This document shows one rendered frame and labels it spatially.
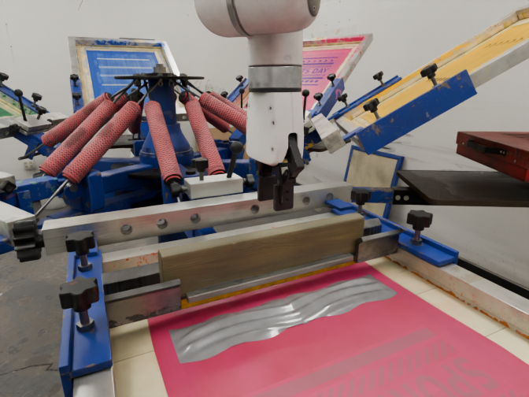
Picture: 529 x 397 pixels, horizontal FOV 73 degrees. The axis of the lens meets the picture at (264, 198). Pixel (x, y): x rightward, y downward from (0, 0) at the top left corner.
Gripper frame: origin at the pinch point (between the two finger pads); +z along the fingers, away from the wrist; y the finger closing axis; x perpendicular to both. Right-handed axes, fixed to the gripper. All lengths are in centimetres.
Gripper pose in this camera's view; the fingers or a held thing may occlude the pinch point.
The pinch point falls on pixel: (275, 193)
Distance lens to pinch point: 55.0
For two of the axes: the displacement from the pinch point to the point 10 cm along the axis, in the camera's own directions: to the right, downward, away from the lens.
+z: 0.1, 9.5, 3.0
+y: 4.6, 2.7, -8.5
